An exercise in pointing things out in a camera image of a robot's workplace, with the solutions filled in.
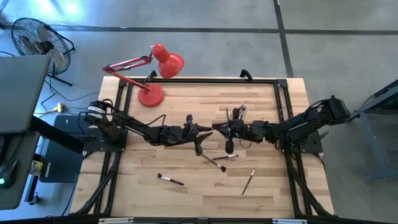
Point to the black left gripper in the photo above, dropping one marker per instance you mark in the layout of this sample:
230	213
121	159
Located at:
191	133

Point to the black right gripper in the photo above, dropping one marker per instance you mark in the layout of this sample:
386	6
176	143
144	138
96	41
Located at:
237	129

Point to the short thin makeup brush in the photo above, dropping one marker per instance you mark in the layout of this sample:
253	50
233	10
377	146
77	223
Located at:
227	113

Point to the black fan makeup brush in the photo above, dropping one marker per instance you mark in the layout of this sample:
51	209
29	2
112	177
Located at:
214	162

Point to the fluffy dark-bristle makeup brush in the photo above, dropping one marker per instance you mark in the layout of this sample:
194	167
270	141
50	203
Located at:
171	180

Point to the thin black makeup brush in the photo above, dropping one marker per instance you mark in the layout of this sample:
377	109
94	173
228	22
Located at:
248	183

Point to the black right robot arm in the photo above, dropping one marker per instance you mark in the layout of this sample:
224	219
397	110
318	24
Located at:
298	124

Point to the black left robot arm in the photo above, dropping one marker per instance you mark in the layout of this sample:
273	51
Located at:
140	129

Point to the black table clamp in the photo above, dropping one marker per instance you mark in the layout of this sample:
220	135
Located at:
246	74
152	76

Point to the red desk lamp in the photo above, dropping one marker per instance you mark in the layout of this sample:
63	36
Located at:
151	96

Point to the yellow power plug adapter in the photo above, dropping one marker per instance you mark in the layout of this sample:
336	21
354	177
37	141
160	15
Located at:
60	108

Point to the black computer tower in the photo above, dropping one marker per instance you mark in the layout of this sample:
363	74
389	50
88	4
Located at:
59	165

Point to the blue metal cart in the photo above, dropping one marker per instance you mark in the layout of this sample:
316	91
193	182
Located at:
373	124

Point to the dark grey desk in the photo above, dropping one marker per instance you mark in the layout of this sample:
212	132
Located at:
21	149

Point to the black floor fan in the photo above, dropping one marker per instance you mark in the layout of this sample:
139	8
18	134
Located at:
40	46

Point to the light grey desk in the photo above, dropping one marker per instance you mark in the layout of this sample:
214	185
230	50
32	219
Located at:
21	93

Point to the black computer mouse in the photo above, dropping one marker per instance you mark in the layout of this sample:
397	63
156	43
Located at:
7	172

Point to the black aluminium table frame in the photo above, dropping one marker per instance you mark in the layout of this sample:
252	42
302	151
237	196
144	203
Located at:
202	80

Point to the white frame bracket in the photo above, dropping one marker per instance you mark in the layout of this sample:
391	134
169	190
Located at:
289	221
115	221

